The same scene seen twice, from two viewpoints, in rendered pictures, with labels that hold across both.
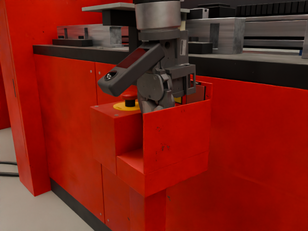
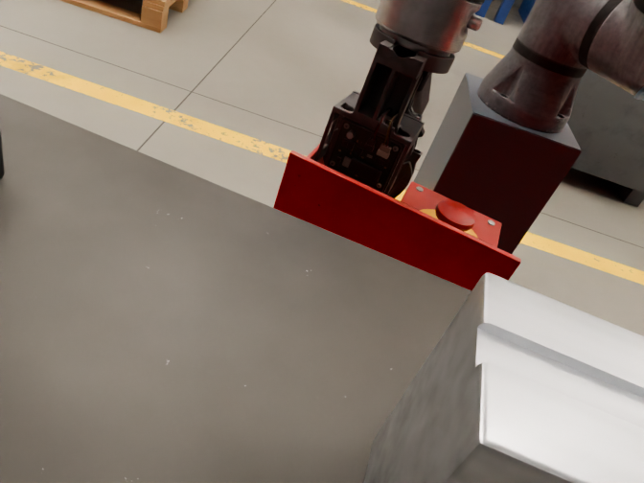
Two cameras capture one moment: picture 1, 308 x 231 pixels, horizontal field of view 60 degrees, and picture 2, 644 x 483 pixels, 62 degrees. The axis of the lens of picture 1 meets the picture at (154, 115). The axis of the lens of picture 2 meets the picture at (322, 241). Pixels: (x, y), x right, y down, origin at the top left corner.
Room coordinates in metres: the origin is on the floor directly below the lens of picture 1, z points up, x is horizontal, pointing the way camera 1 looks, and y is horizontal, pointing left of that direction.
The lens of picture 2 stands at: (0.80, -0.33, 1.06)
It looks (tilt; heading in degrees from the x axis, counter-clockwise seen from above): 37 degrees down; 137
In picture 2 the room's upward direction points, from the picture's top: 21 degrees clockwise
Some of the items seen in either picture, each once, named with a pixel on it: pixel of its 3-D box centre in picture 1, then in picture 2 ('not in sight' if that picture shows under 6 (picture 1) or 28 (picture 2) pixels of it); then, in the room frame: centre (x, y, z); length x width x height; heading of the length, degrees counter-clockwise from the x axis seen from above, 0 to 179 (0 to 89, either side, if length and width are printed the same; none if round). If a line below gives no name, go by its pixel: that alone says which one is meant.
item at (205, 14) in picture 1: (179, 15); not in sight; (0.92, -0.08, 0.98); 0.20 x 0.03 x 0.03; 44
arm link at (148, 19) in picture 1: (156, 18); (428, 16); (0.48, -0.01, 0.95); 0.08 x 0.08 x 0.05
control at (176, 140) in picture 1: (147, 123); (387, 240); (0.52, 0.01, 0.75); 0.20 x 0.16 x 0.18; 38
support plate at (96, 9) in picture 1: (137, 10); not in sight; (0.84, 0.05, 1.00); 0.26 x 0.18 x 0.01; 134
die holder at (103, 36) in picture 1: (86, 35); not in sight; (1.34, 0.32, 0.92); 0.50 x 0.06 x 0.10; 44
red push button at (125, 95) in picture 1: (129, 100); (450, 223); (0.55, 0.05, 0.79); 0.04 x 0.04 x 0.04
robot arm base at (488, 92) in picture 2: not in sight; (536, 80); (0.30, 0.45, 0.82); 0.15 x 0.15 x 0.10
